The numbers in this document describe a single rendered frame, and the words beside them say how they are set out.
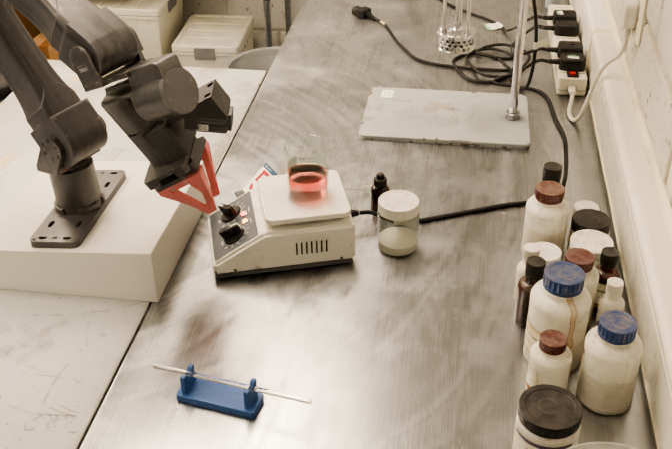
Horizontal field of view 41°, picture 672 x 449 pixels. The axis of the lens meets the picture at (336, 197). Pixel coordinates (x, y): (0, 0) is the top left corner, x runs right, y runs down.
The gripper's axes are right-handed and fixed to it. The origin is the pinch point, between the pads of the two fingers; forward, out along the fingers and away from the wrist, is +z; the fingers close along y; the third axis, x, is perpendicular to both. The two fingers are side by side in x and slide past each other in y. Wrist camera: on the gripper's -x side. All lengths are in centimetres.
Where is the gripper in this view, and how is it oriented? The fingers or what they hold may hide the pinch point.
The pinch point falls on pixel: (210, 199)
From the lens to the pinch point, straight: 124.3
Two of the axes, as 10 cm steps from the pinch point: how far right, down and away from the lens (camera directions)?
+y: 0.2, -6.1, 7.9
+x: -8.6, 3.9, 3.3
